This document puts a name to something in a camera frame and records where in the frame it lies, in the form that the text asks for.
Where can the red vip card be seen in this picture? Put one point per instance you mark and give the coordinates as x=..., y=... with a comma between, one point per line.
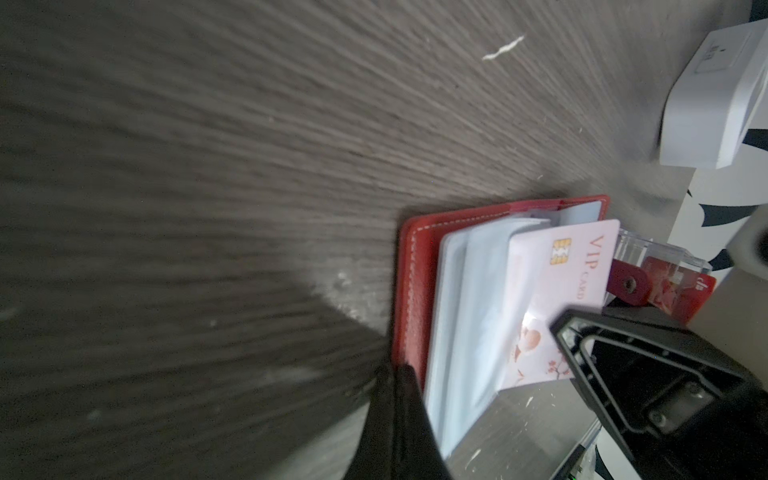
x=678, y=291

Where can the red leather card holder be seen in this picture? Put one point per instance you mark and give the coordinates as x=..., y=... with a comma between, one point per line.
x=449, y=315

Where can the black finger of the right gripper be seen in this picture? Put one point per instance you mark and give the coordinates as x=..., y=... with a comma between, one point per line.
x=676, y=405

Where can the white digital clock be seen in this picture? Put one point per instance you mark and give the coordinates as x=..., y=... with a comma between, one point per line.
x=708, y=110

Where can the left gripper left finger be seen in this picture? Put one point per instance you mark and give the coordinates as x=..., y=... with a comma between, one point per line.
x=375, y=455

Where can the clear acrylic card stand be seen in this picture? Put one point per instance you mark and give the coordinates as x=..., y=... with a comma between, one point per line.
x=628, y=283

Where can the pink white card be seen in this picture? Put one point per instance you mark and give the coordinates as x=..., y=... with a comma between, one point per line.
x=550, y=271

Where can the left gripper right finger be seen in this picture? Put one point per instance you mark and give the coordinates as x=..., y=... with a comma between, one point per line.
x=418, y=453

